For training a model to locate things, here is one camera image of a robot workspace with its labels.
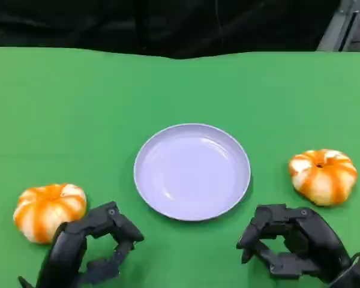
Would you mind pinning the orange white toy bread roll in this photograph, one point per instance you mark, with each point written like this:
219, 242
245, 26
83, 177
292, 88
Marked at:
324, 183
45, 210

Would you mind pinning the grey metal frame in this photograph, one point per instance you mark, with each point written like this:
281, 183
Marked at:
337, 27

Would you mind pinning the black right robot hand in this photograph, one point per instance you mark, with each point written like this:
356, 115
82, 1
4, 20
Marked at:
315, 237

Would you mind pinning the black backdrop curtain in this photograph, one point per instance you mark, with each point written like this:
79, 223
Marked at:
138, 24

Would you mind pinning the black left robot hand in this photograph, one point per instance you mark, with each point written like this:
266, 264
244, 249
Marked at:
66, 249

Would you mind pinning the lilac plate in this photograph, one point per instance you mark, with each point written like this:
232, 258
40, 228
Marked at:
192, 174

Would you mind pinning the green table cloth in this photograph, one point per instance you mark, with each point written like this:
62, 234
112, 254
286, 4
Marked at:
78, 120

